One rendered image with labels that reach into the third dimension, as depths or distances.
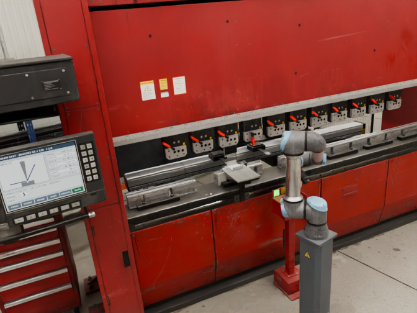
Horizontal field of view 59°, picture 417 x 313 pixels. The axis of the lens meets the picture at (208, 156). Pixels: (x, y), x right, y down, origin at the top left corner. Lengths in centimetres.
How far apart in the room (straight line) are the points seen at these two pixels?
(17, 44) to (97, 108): 430
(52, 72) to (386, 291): 274
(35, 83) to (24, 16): 465
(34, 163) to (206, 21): 136
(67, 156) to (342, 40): 216
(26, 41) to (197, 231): 451
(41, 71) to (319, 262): 181
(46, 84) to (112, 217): 95
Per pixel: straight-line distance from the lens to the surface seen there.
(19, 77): 176
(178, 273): 284
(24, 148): 179
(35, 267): 290
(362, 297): 319
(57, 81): 177
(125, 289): 264
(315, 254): 236
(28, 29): 641
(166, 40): 239
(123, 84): 234
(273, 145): 321
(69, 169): 184
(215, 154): 293
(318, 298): 256
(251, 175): 260
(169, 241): 266
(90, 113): 213
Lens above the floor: 207
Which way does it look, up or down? 21 degrees down
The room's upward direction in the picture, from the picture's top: 5 degrees counter-clockwise
